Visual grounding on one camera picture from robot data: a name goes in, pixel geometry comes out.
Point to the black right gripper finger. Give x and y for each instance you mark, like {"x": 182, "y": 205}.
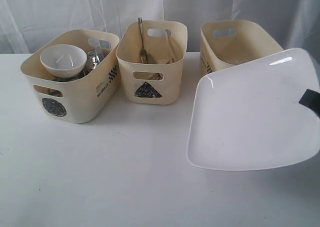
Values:
{"x": 311, "y": 100}

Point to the white rectangular plate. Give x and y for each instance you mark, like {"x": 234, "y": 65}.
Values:
{"x": 248, "y": 117}

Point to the wooden chopstick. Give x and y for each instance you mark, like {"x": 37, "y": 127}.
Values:
{"x": 158, "y": 76}
{"x": 171, "y": 53}

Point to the stainless steel fork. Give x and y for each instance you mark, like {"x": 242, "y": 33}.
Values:
{"x": 143, "y": 52}

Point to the stainless steel bowl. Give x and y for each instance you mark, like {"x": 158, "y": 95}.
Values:
{"x": 94, "y": 58}

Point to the stainless steel cup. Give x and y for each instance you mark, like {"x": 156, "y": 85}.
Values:
{"x": 54, "y": 92}
{"x": 69, "y": 79}

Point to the cream bin with circle mark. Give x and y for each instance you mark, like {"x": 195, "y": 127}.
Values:
{"x": 83, "y": 98}

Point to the white ceramic bowl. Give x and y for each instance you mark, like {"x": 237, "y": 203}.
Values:
{"x": 63, "y": 60}

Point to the stainless steel knife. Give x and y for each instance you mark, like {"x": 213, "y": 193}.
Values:
{"x": 151, "y": 59}

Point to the cream bin with square mark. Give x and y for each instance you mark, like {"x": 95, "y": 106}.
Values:
{"x": 228, "y": 43}

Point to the cream bin with triangle mark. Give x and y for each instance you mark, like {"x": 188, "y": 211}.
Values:
{"x": 135, "y": 74}

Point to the white curtain backdrop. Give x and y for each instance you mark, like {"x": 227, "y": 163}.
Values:
{"x": 28, "y": 25}

